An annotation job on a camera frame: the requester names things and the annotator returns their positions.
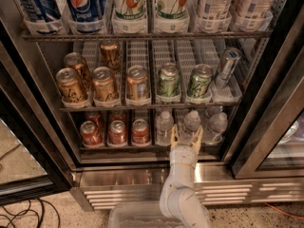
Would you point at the gold can back left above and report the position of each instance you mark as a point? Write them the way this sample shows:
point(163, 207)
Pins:
point(77, 61)

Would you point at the gold can front left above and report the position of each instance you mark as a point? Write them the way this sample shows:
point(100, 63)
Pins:
point(70, 85)

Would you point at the blue pepsi bottle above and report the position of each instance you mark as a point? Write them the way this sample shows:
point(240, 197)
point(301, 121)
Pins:
point(44, 12)
point(87, 14)

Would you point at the white labelled bottle left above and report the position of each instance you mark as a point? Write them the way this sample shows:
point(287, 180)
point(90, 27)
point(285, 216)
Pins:
point(212, 16)

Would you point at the clear plastic bin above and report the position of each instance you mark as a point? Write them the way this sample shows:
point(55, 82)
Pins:
point(141, 215)

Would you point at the red can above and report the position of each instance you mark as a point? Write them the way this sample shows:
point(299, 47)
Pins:
point(140, 132)
point(90, 133)
point(117, 116)
point(117, 132)
point(96, 117)

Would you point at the steel fridge base grille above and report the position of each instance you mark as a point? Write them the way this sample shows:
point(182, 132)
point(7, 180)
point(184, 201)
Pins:
point(214, 185)

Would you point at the green can left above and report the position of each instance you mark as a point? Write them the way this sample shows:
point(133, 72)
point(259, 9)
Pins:
point(168, 80)

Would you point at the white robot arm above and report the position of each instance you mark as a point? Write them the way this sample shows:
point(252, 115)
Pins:
point(178, 198)

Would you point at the gold can column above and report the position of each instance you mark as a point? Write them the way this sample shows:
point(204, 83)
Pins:
point(137, 84)
point(105, 84)

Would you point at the white labelled bottle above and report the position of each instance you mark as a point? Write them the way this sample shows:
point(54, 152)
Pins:
point(248, 15)
point(212, 16)

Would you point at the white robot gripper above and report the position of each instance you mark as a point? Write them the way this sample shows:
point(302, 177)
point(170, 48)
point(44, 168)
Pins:
point(181, 156)

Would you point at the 7up zero bottle left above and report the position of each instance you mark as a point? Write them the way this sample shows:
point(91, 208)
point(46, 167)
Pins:
point(129, 16)

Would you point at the right glass fridge door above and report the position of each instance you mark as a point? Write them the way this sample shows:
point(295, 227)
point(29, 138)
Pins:
point(270, 152)

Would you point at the glass fridge door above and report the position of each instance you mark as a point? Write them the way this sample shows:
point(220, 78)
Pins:
point(36, 173)
point(270, 152)

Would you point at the red can rear left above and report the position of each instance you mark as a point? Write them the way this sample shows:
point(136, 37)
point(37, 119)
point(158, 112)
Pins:
point(96, 117)

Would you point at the red can rear middle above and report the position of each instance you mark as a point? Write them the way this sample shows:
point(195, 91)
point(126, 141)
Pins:
point(117, 116)

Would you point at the rear water bottle right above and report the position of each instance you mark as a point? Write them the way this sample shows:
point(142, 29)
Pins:
point(212, 110)

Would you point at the blue pepsi bottle far left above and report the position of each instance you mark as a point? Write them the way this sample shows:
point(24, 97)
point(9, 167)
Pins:
point(44, 12)

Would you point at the red can front middle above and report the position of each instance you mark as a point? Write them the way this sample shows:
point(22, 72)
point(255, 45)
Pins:
point(117, 132)

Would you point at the slim silver can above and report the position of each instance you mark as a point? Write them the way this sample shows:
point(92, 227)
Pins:
point(226, 66)

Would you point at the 7up zero bottle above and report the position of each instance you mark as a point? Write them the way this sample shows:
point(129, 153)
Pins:
point(129, 16)
point(171, 16)

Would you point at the green can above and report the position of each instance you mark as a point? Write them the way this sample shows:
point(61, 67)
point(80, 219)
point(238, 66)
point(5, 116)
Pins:
point(168, 80)
point(200, 78)

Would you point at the green can right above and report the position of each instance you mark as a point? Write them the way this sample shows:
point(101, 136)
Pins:
point(200, 78)

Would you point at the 7up zero bottle right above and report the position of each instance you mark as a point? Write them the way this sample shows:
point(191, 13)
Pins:
point(171, 16)

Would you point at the red can front left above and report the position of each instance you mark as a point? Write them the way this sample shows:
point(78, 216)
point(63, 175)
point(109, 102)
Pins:
point(90, 133)

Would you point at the gold can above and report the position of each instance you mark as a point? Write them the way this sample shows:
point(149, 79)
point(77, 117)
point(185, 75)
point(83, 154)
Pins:
point(111, 55)
point(70, 85)
point(77, 61)

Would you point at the left glass fridge door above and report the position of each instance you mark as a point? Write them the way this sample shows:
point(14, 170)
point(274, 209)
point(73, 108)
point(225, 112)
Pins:
point(36, 173)

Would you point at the white labelled bottle right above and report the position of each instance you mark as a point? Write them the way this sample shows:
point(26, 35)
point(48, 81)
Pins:
point(248, 15)

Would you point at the gold can rear centre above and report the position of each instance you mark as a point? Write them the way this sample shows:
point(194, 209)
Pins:
point(111, 55)

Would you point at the clear water bottle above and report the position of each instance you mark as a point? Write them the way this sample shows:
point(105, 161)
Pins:
point(216, 126)
point(164, 124)
point(189, 126)

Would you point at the red can front right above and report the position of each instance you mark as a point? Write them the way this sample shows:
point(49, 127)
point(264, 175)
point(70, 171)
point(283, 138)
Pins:
point(140, 132)

